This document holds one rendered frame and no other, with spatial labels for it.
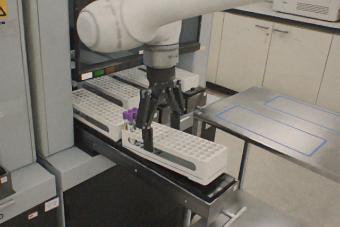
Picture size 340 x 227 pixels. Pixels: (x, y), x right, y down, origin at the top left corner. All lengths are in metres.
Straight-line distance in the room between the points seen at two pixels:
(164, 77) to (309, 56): 2.38
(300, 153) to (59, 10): 0.80
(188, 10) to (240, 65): 2.82
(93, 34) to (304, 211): 1.83
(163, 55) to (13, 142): 0.49
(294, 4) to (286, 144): 2.15
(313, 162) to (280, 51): 2.24
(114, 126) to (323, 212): 1.58
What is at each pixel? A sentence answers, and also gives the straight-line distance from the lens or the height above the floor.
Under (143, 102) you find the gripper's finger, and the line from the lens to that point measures 0.87.
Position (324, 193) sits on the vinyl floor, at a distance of 2.47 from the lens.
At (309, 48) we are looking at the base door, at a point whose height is 0.66.
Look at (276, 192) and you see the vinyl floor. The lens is 2.34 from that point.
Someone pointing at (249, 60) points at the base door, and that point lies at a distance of 3.40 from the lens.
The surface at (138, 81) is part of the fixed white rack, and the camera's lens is 1.36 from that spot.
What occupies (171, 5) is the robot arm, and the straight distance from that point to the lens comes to 0.65.
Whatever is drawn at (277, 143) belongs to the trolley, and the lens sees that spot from 1.13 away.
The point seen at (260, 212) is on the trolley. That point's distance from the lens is 1.71.
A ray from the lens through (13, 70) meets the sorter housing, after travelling 0.97.
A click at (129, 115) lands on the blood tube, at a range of 0.96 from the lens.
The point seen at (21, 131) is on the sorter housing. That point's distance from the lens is 1.05.
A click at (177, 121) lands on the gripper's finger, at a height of 0.90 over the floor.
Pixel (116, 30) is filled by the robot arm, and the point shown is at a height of 1.19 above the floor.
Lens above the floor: 1.35
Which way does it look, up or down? 24 degrees down
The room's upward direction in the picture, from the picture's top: 4 degrees clockwise
